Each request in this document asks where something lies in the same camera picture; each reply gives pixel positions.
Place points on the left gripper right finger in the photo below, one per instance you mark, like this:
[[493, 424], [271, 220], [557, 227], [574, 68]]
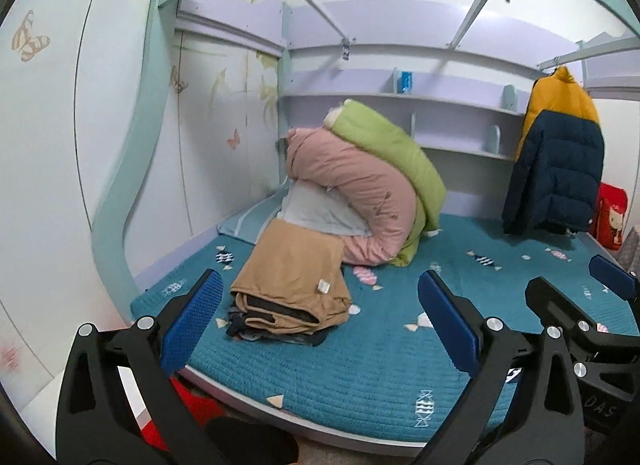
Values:
[[521, 404]]

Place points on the green folded quilt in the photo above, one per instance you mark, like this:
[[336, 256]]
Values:
[[373, 133]]

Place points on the blue box on shelf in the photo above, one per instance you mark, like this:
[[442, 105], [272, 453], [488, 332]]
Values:
[[404, 83]]

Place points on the yellow navy puffer jacket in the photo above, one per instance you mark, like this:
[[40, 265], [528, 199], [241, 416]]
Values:
[[558, 163]]

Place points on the tan quilted jacket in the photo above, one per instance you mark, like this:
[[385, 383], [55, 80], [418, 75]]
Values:
[[293, 283]]

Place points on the dark folded clothes stack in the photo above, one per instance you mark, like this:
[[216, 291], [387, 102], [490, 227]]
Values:
[[237, 328]]

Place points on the teal quilted bed mat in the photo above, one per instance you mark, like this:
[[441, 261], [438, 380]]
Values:
[[384, 374]]

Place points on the pink patterned covered stool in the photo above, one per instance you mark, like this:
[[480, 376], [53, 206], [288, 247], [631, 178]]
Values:
[[629, 255]]

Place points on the striped blue pillow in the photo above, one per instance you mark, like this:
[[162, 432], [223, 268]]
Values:
[[248, 225]]

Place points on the mint green bed frame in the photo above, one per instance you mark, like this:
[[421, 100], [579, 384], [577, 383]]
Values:
[[119, 196]]

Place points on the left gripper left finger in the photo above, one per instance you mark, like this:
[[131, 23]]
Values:
[[95, 423]]

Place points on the red cartoon bag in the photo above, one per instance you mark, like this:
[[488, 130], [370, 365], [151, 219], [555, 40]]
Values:
[[607, 225]]

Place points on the white pillow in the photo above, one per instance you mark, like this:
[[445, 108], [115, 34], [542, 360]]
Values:
[[321, 209]]

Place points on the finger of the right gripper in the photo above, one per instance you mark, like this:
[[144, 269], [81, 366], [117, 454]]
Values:
[[622, 283], [599, 358]]

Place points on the lavender wall shelf unit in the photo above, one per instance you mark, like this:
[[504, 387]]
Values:
[[243, 74]]

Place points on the pink folded quilt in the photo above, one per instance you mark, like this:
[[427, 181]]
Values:
[[376, 190]]

